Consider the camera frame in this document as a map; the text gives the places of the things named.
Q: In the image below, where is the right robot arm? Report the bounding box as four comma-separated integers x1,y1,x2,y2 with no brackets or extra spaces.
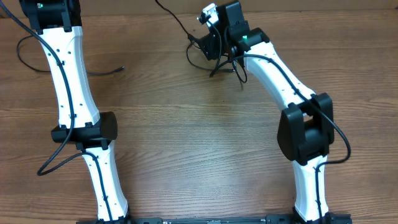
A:
197,1,336,223

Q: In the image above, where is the black thin USB cable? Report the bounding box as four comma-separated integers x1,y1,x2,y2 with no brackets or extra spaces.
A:
16,34,125,77

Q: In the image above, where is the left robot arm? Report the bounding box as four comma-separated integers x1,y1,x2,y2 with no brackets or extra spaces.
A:
20,1,132,223

